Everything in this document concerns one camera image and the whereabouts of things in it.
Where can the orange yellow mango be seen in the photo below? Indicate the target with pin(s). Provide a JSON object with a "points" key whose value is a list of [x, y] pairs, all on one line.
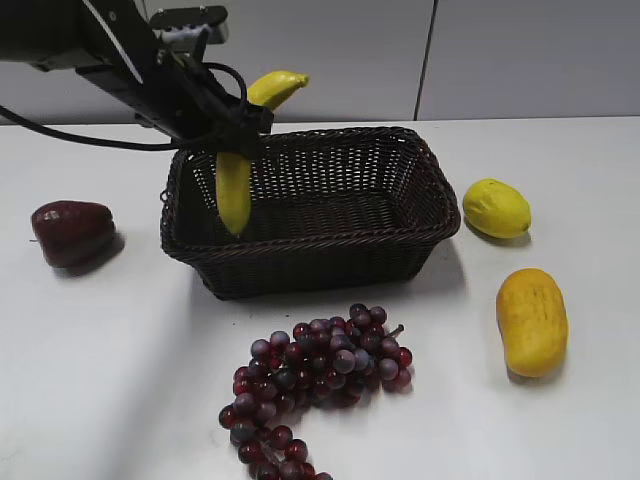
{"points": [[533, 323]]}

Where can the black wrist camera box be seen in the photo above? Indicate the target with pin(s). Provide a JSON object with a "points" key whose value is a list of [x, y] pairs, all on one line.
{"points": [[185, 25]]}

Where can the dark red apple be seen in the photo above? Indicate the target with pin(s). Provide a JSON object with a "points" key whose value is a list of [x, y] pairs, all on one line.
{"points": [[71, 233]]}

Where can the yellow lemon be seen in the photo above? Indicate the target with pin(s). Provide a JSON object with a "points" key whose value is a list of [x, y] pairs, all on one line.
{"points": [[497, 209]]}

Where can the dark brown wicker basket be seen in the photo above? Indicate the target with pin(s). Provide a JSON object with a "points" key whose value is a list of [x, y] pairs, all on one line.
{"points": [[330, 209]]}

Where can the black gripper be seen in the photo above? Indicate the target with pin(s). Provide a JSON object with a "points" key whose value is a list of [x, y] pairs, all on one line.
{"points": [[176, 94]]}

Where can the yellow banana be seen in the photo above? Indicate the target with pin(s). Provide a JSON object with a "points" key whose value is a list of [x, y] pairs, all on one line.
{"points": [[233, 171]]}

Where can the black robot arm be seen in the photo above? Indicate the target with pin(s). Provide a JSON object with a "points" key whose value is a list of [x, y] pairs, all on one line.
{"points": [[65, 35]]}

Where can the purple grape bunch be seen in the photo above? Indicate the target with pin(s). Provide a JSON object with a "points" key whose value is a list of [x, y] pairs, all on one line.
{"points": [[326, 363]]}

